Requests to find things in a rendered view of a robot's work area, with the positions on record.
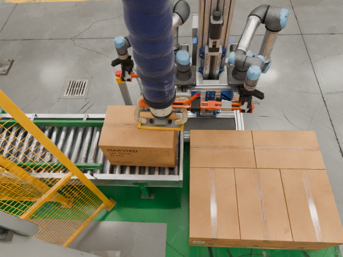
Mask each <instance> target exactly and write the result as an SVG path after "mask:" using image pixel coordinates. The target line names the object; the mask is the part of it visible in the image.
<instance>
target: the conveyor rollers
mask: <svg viewBox="0 0 343 257"><path fill-rule="evenodd" d="M5 128H6V129H8V128H9V129H8V131H10V126H6V127H5ZM93 128H94V127H88V131H87V135H86V139H85V143H84V148H83V152H82V156H81V160H80V163H85V162H86V158H87V154H88V149H89V145H90V140H91V136H92V132H93ZM6 129H4V131H5V132H4V131H3V134H2V135H1V136H2V137H1V138H0V147H3V145H4V142H5V140H4V139H6V138H7V135H8V133H9V132H8V131H6ZM17 129H19V126H14V127H13V129H12V132H11V133H13V135H10V136H9V139H8V142H9V143H10V142H11V141H12V140H14V139H15V137H14V136H16V134H17V131H18V130H17ZM51 129H52V126H47V127H46V129H45V132H44V134H45V135H46V136H47V137H49V135H50V132H51ZM59 129H60V126H56V127H55V128H54V131H53V134H52V137H51V141H52V142H53V143H54V144H55V142H56V139H57V136H58V132H59ZM76 129H77V126H72V127H71V130H70V134H69V137H68V141H67V145H66V148H65V152H64V154H65V155H66V156H67V157H69V154H70V150H71V146H72V143H73V140H74V136H75V133H76ZM67 130H68V126H64V127H63V129H62V133H61V136H60V139H59V142H58V146H57V147H58V148H59V149H60V150H61V151H62V147H63V144H64V141H65V137H66V134H67ZM84 130H85V127H80V129H79V133H78V137H77V141H76V144H75V148H74V151H73V155H72V158H71V161H72V162H73V163H76V162H77V158H78V154H79V150H80V146H81V142H82V138H83V134H84ZM15 131H16V132H15ZM24 131H25V132H26V129H25V128H23V127H21V130H20V132H19V134H18V135H20V136H18V137H17V138H18V139H19V140H18V139H16V142H15V144H14V146H15V145H16V146H15V147H16V148H17V149H16V148H15V147H14V148H13V149H12V152H11V155H13V156H11V155H10V156H11V157H9V160H10V161H13V160H15V157H16V155H17V152H18V149H19V147H20V145H21V142H20V141H22V139H23V137H24V135H25V132H24ZM101 131H102V127H97V129H96V133H95V138H94V143H93V147H92V151H91V156H90V160H89V163H95V158H96V153H97V148H98V145H99V140H100V136H101ZM23 132H24V133H23ZM21 133H22V134H21ZM29 134H30V133H29V132H28V133H27V135H28V136H27V137H26V138H25V141H24V144H26V143H27V142H28V143H27V144H26V145H25V146H24V144H23V147H22V148H21V152H22V153H24V154H22V153H21V152H20V154H19V155H20V156H19V157H18V160H17V162H20V161H21V160H22V162H23V158H24V157H25V154H26V152H27V149H28V146H29V144H30V142H29V141H30V140H31V138H32V135H31V134H30V135H29ZM3 138H4V139H3ZM3 140H4V141H3ZM36 141H37V140H36V139H35V138H34V140H33V143H32V146H31V148H30V149H31V150H30V151H29V153H28V154H29V155H28V157H29V158H28V157H27V159H26V162H27V161H28V160H29V161H28V162H32V159H33V156H34V152H35V150H36V147H37V145H38V141H37V142H36ZM1 142H2V143H1ZM8 142H7V143H6V145H7V144H8V145H7V146H6V147H5V148H4V149H5V150H6V151H9V150H10V148H11V146H12V143H13V141H12V142H11V144H9V143H8ZM19 142H20V143H19ZM35 142H36V143H35ZM17 143H18V144H17ZM33 144H34V145H33ZM26 146H27V147H26ZM41 149H42V150H41ZM44 149H45V148H44V146H43V145H42V144H41V145H40V147H39V150H38V152H39V153H38V154H37V156H36V159H37V158H38V159H37V160H36V159H35V162H40V161H41V158H42V156H41V155H42V154H43V152H44ZM5 150H3V153H2V155H4V154H5V153H6V151H5ZM25 150H26V151H25ZM33 150H34V151H33ZM40 150H41V151H40ZM16 151H17V152H16ZM24 151H25V152H24ZM32 151H33V152H32ZM30 152H31V153H30ZM14 153H15V154H14ZM48 154H49V155H48ZM47 155H48V156H47ZM51 155H52V154H51V153H50V152H49V151H47V152H46V155H45V159H44V161H43V162H45V161H47V162H50V158H51ZM7 156H8V153H6V154H5V155H4V157H6V158H7ZM14 156H15V157H14ZM39 156H41V157H39ZM30 158H31V160H30ZM104 159H105V155H104V153H103V152H102V150H101V153H100V158H99V162H98V163H101V165H102V166H103V165H104ZM19 160H20V161H19ZM179 162H180V131H178V132H177V148H176V164H175V167H174V175H179ZM112 166H113V165H111V164H110V162H109V161H108V164H107V169H106V174H111V172H112ZM121 168H122V165H117V166H116V172H115V174H121ZM140 169H141V166H135V174H140ZM130 173H131V166H127V165H126V170H125V174H130ZM159 173H160V167H155V169H154V175H159ZM149 174H150V166H145V169H144V175H149ZM164 175H169V167H165V168H164Z"/></svg>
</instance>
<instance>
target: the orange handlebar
mask: <svg viewBox="0 0 343 257"><path fill-rule="evenodd" d="M131 77H132V78H139V77H138V75H137V74H132V75H131ZM143 102H145V101H144V99H142V100H140V102H139V105H140V106H141V107H149V106H148V105H147V104H142V103H143ZM185 102H186V100H175V101H174V103H185ZM231 103H232V105H233V106H239V105H240V103H239V102H231ZM202 104H203V105H208V106H202V109H208V110H215V109H219V110H221V109H222V107H219V106H215V105H221V104H222V102H216V101H213V100H208V101H202ZM189 107H190V106H189V105H172V108H189ZM232 110H240V107H232Z"/></svg>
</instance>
